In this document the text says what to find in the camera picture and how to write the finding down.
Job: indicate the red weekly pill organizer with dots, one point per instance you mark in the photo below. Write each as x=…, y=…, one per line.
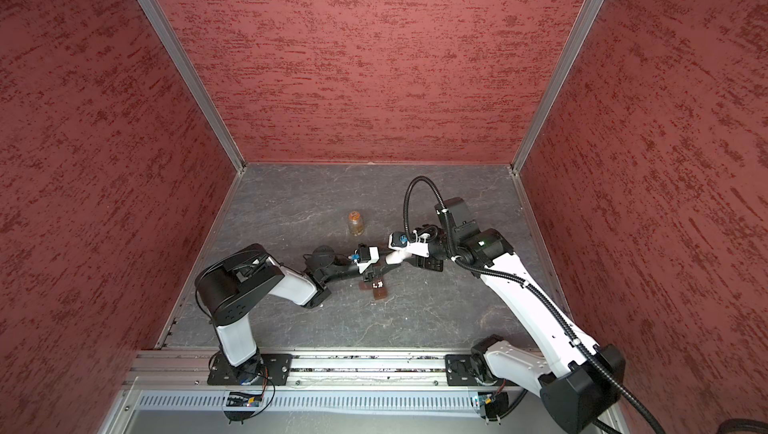
x=376, y=287

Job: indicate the white slotted cable duct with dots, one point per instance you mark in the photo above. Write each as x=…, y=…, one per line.
x=448, y=403

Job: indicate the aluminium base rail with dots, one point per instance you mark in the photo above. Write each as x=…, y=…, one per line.
x=298, y=368

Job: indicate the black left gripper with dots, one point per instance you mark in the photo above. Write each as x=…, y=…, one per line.
x=378, y=272

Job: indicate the small white pill bottle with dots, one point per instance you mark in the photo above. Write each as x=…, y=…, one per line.
x=397, y=257

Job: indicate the aluminium corner post right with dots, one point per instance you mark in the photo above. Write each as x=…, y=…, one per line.
x=582, y=25

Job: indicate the aluminium corner post left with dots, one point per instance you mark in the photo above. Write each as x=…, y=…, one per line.
x=173, y=46

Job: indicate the aluminium corner post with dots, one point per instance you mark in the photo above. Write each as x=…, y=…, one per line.
x=582, y=25
x=173, y=46

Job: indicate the clear pill bottle gold lid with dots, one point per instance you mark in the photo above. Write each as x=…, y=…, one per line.
x=355, y=222

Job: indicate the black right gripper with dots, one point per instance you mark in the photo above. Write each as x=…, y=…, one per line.
x=429, y=263

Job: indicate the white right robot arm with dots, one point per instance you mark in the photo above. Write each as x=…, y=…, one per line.
x=575, y=378

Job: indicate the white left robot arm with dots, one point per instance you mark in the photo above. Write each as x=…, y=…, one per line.
x=228, y=290

